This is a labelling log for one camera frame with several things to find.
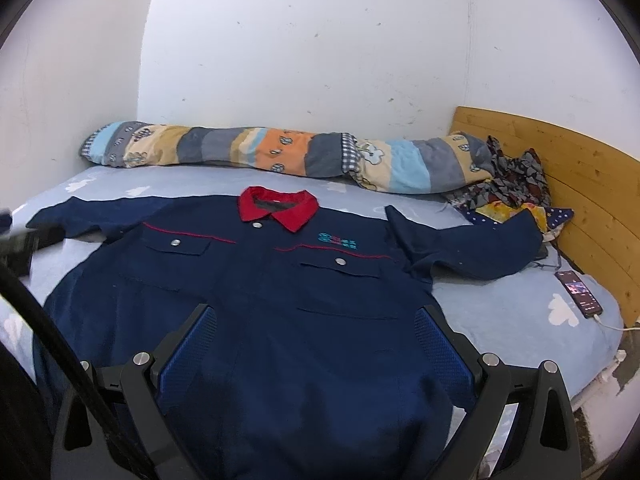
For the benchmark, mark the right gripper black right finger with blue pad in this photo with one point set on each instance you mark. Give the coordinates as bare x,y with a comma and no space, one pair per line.
542,442

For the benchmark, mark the wooden headboard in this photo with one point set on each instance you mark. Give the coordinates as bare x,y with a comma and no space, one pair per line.
601,185

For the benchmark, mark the navy work shirt red collar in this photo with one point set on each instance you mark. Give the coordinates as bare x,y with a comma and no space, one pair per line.
315,371

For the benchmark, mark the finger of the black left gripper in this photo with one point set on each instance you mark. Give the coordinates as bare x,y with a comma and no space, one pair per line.
18,246

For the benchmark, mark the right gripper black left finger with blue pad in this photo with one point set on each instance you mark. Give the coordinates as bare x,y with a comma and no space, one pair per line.
118,430

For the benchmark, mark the dark patterned crumpled cloth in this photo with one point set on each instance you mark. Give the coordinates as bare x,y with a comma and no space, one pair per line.
514,181

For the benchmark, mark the black smartphone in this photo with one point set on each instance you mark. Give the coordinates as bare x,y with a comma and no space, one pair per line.
582,296

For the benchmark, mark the striped patchwork rolled quilt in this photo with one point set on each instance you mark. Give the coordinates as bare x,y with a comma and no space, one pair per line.
412,167

